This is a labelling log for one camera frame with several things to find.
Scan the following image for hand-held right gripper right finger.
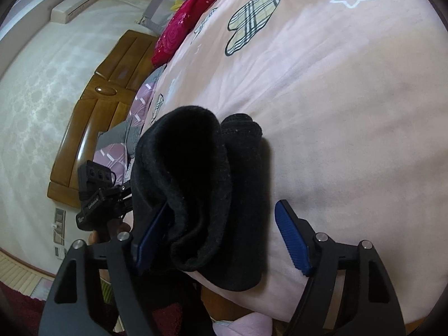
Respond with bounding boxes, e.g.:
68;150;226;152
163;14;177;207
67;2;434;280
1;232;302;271
274;199;407;336

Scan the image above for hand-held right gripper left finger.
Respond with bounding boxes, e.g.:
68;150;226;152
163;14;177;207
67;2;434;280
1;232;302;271
38;203;172;336

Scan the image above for black pants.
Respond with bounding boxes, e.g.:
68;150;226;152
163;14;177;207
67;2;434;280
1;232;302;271
129;105;270;292

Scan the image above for purple grey patterned pillow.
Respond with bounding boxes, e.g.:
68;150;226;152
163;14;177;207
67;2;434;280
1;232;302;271
129;66;165;127
93;119;148;183

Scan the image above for wooden headboard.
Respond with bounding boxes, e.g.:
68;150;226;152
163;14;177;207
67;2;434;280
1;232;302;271
47;30;160;214

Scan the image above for pink floor mat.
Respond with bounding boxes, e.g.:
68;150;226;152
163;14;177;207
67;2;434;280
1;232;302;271
33;279;57;300

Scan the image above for pink cloth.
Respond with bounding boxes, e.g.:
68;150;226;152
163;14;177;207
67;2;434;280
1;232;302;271
213;313;284;336

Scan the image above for dark red rug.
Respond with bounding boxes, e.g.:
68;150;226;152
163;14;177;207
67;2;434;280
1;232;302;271
0;280;50;336

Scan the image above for pink printed bed quilt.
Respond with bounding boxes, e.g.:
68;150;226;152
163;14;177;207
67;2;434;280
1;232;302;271
138;0;448;323

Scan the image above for white air conditioner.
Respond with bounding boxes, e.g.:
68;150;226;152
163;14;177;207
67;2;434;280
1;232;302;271
51;0;103;25

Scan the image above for red floral blanket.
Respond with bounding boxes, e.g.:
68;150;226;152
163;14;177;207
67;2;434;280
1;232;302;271
151;0;246;66

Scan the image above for grey bed guard rail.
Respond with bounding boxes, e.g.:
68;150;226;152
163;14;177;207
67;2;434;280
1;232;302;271
142;0;207;36

